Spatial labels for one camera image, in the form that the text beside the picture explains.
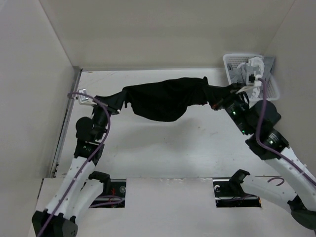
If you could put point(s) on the white tank top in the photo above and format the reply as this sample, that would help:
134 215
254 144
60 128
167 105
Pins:
251 93

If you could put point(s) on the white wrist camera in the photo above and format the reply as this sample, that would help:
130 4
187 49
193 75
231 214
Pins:
254 76
83 99

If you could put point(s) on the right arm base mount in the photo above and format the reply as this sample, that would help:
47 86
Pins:
226 197

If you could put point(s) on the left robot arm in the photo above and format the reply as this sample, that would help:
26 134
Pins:
82 183

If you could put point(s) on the black tank top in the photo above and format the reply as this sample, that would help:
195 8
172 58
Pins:
168 100

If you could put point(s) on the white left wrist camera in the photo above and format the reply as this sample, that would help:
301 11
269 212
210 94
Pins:
83 99

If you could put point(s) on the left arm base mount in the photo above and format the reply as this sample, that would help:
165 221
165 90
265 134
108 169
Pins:
113 196

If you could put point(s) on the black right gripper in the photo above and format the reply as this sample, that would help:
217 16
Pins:
219 103

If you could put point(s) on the grey tank top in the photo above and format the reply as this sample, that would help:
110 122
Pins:
233 62

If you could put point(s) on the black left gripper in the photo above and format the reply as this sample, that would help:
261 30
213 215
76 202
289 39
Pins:
114 110

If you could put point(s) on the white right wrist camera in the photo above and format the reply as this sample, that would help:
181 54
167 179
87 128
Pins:
254 76

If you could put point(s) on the white plastic laundry basket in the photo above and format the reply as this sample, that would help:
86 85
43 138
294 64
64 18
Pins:
272 88

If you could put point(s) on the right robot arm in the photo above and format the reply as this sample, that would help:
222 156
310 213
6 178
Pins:
271 147

